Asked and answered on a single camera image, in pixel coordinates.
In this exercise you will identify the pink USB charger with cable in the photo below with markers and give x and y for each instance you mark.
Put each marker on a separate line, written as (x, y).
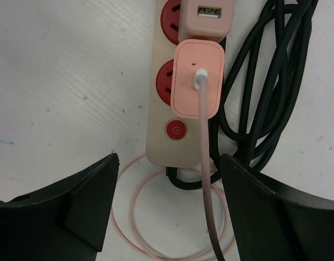
(197, 78)

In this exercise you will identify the beige power strip red sockets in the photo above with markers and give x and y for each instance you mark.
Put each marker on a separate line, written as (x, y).
(172, 141)

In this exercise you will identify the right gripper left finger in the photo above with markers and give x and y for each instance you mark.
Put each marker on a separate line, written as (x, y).
(66, 220)

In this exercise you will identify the pink USB adapter plug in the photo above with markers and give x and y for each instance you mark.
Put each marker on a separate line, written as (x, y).
(205, 19)

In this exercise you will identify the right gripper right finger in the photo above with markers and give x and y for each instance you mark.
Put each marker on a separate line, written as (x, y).
(273, 221)

